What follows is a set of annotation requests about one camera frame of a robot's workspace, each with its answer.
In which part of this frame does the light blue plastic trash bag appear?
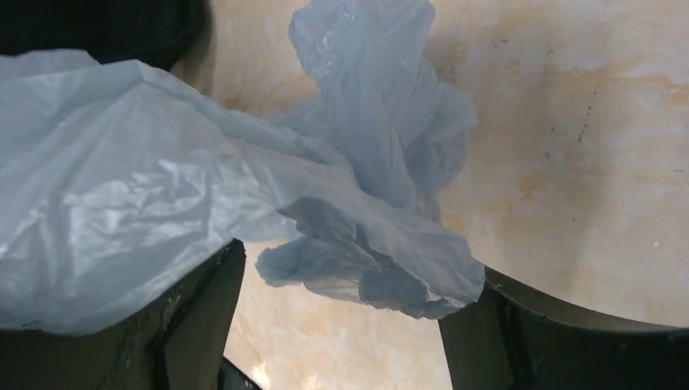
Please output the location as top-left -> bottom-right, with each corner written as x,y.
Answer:
1,1 -> 485,335

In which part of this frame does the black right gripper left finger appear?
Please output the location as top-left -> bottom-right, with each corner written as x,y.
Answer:
1,240 -> 246,389

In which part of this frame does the black cloth garment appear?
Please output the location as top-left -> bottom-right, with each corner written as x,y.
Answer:
1,0 -> 210,71

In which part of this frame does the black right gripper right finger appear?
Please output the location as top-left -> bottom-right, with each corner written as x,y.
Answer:
439,270 -> 688,389

